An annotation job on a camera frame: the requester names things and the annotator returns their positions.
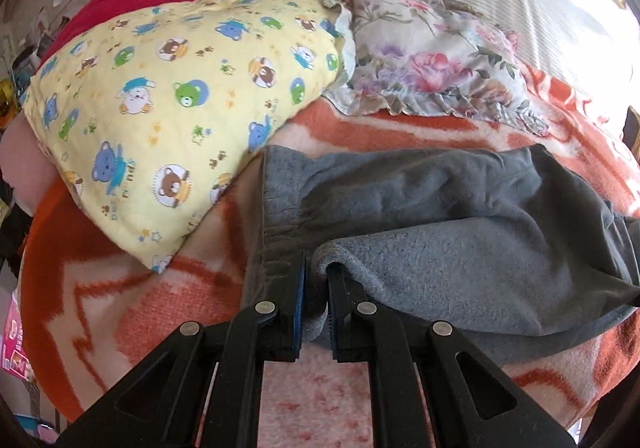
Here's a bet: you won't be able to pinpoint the grey fleece pants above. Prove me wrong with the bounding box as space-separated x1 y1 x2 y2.
243 145 639 364

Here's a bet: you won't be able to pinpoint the pink packaging box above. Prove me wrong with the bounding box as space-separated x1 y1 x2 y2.
1 290 36 383

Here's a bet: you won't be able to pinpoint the yellow bear print pillow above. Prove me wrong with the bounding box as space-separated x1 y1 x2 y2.
23 0 355 272

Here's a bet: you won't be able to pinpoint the pink cushion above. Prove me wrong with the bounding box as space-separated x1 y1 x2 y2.
0 112 58 216

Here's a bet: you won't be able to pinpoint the brown wooden chair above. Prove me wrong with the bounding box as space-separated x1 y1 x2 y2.
623 107 640 162

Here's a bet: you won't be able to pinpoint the floral ruffled pillow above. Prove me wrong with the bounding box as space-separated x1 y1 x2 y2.
323 0 548 136

